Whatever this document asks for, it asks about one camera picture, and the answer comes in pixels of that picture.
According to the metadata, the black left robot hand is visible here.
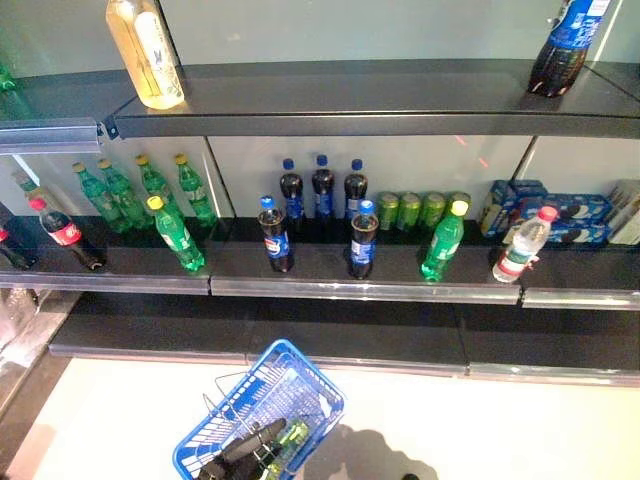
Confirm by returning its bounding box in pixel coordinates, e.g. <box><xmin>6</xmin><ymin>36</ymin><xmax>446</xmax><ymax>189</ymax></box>
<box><xmin>197</xmin><ymin>418</ymin><xmax>287</xmax><ymax>480</ymax></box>

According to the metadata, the blue plastic shopping basket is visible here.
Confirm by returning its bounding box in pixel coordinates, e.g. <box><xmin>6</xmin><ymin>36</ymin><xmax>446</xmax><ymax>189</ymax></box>
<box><xmin>172</xmin><ymin>338</ymin><xmax>347</xmax><ymax>480</ymax></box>

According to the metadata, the green bottle with label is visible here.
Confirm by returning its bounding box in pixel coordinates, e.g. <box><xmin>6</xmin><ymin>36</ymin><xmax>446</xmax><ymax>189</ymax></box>
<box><xmin>264</xmin><ymin>418</ymin><xmax>312</xmax><ymax>480</ymax></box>

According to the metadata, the black metal shelf board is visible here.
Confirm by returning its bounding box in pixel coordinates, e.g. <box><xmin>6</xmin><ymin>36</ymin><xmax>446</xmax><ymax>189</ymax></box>
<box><xmin>0</xmin><ymin>59</ymin><xmax>640</xmax><ymax>142</ymax></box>
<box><xmin>48</xmin><ymin>293</ymin><xmax>640</xmax><ymax>389</ymax></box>

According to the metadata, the dark metal shelf unit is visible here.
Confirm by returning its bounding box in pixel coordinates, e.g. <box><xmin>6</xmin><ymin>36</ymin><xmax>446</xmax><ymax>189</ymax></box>
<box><xmin>0</xmin><ymin>214</ymin><xmax>640</xmax><ymax>311</ymax></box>

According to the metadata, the Pepsi bottle blue cap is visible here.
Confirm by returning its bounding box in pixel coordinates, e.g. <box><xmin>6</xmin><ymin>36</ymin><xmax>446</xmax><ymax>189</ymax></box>
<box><xmin>278</xmin><ymin>157</ymin><xmax>307</xmax><ymax>232</ymax></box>
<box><xmin>347</xmin><ymin>199</ymin><xmax>381</xmax><ymax>280</ymax></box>
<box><xmin>310</xmin><ymin>154</ymin><xmax>337</xmax><ymax>222</ymax></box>
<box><xmin>343</xmin><ymin>158</ymin><xmax>370</xmax><ymax>222</ymax></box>
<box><xmin>256</xmin><ymin>195</ymin><xmax>297</xmax><ymax>274</ymax></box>

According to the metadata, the green Sprite bottle yellow cap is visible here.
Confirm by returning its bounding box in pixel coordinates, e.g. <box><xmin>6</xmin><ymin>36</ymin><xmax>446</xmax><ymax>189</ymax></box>
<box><xmin>145</xmin><ymin>195</ymin><xmax>207</xmax><ymax>273</ymax></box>
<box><xmin>71</xmin><ymin>160</ymin><xmax>132</xmax><ymax>235</ymax></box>
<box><xmin>173</xmin><ymin>152</ymin><xmax>219</xmax><ymax>228</ymax></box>
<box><xmin>420</xmin><ymin>199</ymin><xmax>471</xmax><ymax>283</ymax></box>
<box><xmin>134</xmin><ymin>153</ymin><xmax>174</xmax><ymax>221</ymax></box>
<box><xmin>96</xmin><ymin>158</ymin><xmax>152</xmax><ymax>231</ymax></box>

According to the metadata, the Coca-Cola bottle red cap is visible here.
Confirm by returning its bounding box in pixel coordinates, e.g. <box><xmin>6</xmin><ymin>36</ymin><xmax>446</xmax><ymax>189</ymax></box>
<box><xmin>0</xmin><ymin>225</ymin><xmax>37</xmax><ymax>272</ymax></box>
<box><xmin>28</xmin><ymin>197</ymin><xmax>108</xmax><ymax>272</ymax></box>

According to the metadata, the water bottle red cap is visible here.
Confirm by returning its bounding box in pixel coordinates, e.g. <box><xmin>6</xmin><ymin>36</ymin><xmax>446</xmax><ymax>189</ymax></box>
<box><xmin>491</xmin><ymin>205</ymin><xmax>559</xmax><ymax>285</ymax></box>

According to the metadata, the blue Oreo cookie box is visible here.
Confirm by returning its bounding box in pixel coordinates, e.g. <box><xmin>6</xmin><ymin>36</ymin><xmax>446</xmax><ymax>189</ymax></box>
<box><xmin>479</xmin><ymin>180</ymin><xmax>517</xmax><ymax>238</ymax></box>
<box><xmin>544</xmin><ymin>218</ymin><xmax>612</xmax><ymax>245</ymax></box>
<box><xmin>543</xmin><ymin>193</ymin><xmax>614</xmax><ymax>222</ymax></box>
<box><xmin>508</xmin><ymin>179</ymin><xmax>549</xmax><ymax>221</ymax></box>

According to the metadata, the yellow tea bottle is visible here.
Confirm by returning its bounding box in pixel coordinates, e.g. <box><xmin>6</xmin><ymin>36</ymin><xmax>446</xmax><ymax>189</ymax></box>
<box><xmin>104</xmin><ymin>0</ymin><xmax>187</xmax><ymax>111</ymax></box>

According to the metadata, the white snack box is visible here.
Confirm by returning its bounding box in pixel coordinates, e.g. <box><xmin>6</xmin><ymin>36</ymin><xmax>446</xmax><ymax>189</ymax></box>
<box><xmin>606</xmin><ymin>179</ymin><xmax>640</xmax><ymax>247</ymax></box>

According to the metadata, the large Pepsi cola bottle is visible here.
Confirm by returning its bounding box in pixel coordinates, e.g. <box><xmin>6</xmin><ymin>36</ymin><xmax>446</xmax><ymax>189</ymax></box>
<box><xmin>526</xmin><ymin>0</ymin><xmax>609</xmax><ymax>99</ymax></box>

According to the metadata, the silver shelf upright post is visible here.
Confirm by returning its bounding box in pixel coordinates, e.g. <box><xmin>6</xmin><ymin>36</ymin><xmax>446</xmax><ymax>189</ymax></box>
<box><xmin>512</xmin><ymin>136</ymin><xmax>540</xmax><ymax>182</ymax></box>
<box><xmin>201</xmin><ymin>136</ymin><xmax>237</xmax><ymax>219</ymax></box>

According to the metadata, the silver shelf price rail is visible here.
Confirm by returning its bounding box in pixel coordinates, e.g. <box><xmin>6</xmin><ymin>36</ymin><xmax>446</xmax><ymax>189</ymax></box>
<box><xmin>0</xmin><ymin>117</ymin><xmax>105</xmax><ymax>156</ymax></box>

